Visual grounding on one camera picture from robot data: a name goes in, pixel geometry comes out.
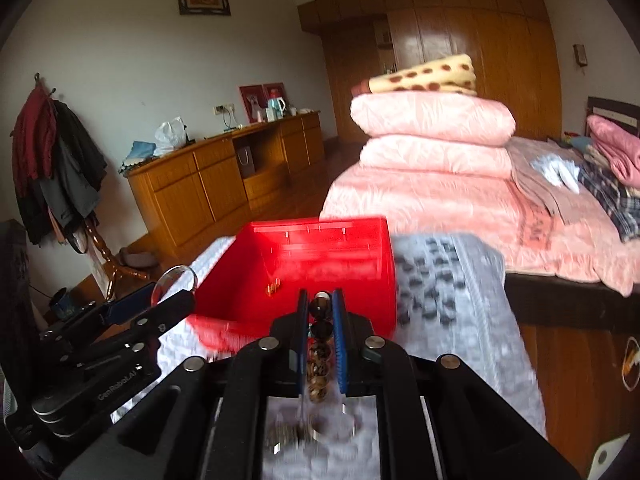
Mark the yellow brown-spotted blanket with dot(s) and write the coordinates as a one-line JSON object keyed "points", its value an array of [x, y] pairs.
{"points": [[430, 77]]}

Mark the white plastic bag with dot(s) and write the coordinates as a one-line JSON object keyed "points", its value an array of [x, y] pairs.
{"points": [[170, 135]]}

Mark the teal electric kettle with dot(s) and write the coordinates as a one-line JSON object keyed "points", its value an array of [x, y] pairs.
{"points": [[275, 107]]}

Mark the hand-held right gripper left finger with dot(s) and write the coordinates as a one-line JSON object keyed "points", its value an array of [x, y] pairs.
{"points": [[301, 345]]}

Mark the dark hanging jackets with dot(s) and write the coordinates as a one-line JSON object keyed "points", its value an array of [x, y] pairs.
{"points": [[75, 170]]}

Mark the grey slippers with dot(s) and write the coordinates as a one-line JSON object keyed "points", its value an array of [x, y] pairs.
{"points": [[135, 259]]}

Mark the wooden sideboard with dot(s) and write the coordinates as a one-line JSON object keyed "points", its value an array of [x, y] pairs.
{"points": [[180, 190]]}

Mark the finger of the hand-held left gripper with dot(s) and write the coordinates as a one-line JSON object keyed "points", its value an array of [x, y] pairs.
{"points": [[170, 307], [130, 307]]}

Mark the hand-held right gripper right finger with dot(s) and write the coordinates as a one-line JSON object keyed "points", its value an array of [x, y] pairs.
{"points": [[341, 347]]}

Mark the wall-mounted device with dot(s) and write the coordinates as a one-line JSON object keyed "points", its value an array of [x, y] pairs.
{"points": [[580, 55]]}

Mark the clear glass bangle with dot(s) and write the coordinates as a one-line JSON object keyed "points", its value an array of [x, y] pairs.
{"points": [[176, 268]]}

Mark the grey paper bag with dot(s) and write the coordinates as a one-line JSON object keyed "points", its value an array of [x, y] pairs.
{"points": [[245, 162]]}

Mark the plaid clothing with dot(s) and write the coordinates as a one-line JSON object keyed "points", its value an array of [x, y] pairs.
{"points": [[610, 195]]}

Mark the wall socket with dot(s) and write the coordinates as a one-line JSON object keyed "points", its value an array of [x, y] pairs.
{"points": [[224, 109]]}

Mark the white quilted table cloth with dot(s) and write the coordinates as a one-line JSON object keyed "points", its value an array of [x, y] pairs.
{"points": [[450, 310]]}

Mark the beige cloth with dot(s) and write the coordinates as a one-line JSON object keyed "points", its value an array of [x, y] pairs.
{"points": [[540, 190]]}

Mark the blue mug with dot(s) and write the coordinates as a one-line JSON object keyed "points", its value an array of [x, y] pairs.
{"points": [[62, 305]]}

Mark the small gold jewelry piece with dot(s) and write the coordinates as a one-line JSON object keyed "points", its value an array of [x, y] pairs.
{"points": [[272, 287]]}

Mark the pink folded blanket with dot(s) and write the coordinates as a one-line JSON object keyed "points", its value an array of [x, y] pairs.
{"points": [[615, 150]]}

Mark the red photo frame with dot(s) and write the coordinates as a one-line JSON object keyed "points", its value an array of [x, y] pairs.
{"points": [[250, 102], [280, 87]]}

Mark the pink folded quilt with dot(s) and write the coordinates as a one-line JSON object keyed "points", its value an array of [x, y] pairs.
{"points": [[430, 117], [435, 155]]}

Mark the red hanging garment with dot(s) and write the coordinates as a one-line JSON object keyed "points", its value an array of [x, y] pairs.
{"points": [[32, 135]]}

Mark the red plastic box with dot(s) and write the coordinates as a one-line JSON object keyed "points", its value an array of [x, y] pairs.
{"points": [[325, 260]]}

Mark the pink bedspread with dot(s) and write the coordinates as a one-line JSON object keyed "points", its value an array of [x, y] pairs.
{"points": [[425, 215]]}

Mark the wooden wardrobe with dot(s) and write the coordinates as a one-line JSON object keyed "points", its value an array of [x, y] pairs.
{"points": [[500, 60]]}

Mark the wooden coat rack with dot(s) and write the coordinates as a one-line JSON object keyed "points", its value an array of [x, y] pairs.
{"points": [[102, 252]]}

